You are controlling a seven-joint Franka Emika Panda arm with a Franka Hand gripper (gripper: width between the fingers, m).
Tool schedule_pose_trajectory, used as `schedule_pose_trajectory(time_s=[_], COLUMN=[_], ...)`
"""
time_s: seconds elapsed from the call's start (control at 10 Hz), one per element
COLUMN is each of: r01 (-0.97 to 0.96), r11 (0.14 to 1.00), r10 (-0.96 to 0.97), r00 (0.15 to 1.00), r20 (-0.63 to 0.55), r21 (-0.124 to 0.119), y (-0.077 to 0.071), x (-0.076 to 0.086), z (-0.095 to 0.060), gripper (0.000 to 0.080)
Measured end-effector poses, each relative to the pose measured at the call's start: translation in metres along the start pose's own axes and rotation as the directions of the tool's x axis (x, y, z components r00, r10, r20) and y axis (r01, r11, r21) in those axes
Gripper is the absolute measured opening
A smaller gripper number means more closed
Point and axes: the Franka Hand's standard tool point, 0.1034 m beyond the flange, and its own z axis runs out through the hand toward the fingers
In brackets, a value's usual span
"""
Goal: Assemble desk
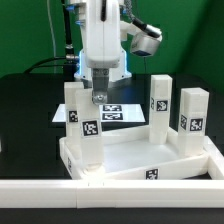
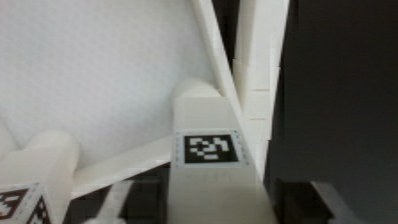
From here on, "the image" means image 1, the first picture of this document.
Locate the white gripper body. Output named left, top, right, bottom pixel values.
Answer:
left=82, top=0, right=121, bottom=69

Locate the white L-shaped wall fence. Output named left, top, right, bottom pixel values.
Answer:
left=0, top=139, right=224, bottom=208

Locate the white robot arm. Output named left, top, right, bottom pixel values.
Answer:
left=65, top=0, right=131, bottom=105

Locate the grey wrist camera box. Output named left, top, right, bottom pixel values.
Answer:
left=130, top=31, right=162, bottom=57

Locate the thin grey cable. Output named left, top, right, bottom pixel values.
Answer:
left=47, top=0, right=58, bottom=58

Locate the black cable with connector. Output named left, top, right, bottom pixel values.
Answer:
left=23, top=0, right=81, bottom=75

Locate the white desk tabletop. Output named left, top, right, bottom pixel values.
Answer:
left=59, top=125, right=209, bottom=181

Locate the fiducial marker sheet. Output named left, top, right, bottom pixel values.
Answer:
left=52, top=103, right=147, bottom=124

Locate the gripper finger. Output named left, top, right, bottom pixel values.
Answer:
left=92, top=69, right=109, bottom=105

